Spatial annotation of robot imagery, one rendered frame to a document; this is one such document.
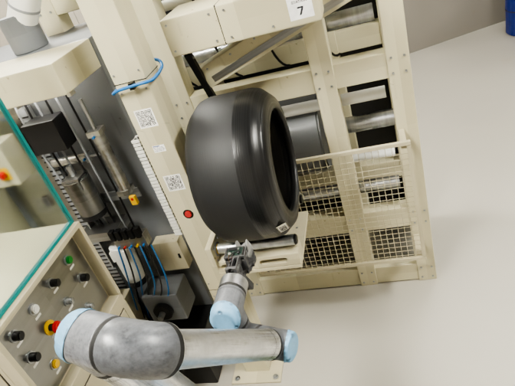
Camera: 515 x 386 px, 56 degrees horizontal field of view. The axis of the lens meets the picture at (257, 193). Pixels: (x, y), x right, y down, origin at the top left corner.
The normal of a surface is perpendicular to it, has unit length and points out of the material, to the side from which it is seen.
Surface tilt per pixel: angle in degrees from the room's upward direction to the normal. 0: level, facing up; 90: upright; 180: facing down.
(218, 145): 44
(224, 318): 85
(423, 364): 0
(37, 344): 90
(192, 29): 90
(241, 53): 90
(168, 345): 58
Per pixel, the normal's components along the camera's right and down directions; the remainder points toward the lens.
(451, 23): 0.18, 0.48
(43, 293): 0.95, -0.15
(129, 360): 0.11, 0.11
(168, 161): -0.15, 0.56
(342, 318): -0.28, -0.81
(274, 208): 0.56, 0.41
